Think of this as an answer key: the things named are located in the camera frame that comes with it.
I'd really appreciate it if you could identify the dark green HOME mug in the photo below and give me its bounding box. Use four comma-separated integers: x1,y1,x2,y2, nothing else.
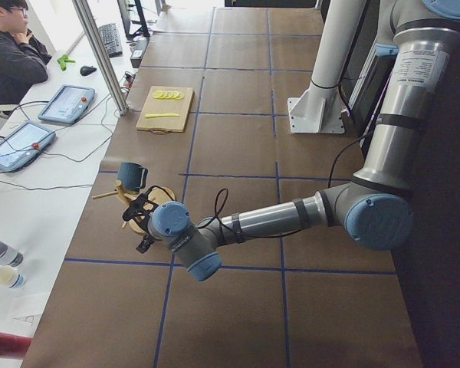
117,162,149,193

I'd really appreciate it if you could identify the aluminium frame post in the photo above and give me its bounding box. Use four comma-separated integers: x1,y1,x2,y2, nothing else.
72,0,129,116

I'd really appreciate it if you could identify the black computer mouse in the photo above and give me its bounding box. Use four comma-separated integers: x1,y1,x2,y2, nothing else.
80,65,97,77

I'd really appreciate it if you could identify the wooden cup storage rack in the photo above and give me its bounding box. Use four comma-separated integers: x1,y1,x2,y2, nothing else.
92,179,176,235

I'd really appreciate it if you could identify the teach pendant near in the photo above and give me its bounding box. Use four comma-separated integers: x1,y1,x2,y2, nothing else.
0,120,57,173

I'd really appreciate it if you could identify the bamboo cutting board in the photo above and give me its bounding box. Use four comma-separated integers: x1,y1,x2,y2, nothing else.
136,85,194,133

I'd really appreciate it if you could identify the seated person in black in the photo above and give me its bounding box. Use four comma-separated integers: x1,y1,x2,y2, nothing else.
0,1,51,104

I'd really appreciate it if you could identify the black keyboard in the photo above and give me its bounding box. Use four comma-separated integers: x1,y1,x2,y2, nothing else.
97,23,123,58

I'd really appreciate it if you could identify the white paper cup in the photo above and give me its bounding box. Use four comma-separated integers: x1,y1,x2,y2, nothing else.
0,266,25,289

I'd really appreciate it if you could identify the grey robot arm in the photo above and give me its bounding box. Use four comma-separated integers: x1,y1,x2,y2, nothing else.
123,1,460,281

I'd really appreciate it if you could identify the teach pendant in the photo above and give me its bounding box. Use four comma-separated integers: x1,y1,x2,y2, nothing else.
38,84,96,125
0,120,57,173

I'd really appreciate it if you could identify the black box with label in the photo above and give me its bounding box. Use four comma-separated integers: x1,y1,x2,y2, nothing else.
130,37,150,68

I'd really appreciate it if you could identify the teach pendant far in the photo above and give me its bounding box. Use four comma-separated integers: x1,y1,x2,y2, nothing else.
38,84,96,125

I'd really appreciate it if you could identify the green plastic clamp tool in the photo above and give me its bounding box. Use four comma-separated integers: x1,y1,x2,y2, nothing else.
57,54,75,71

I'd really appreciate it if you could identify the clear water bottle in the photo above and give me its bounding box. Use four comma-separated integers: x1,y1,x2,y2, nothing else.
0,241,23,267

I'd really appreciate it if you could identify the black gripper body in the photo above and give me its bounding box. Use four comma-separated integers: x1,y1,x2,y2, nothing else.
139,233,156,247

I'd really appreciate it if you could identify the yellow plastic knife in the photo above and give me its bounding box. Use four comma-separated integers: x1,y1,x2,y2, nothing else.
144,113,180,119

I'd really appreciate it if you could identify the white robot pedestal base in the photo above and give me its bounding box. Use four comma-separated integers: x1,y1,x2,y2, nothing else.
287,0,366,134

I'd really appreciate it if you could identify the red object at edge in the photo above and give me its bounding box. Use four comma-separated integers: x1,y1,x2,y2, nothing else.
0,332,32,360

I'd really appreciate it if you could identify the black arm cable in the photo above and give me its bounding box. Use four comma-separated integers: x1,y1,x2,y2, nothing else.
197,130,376,240

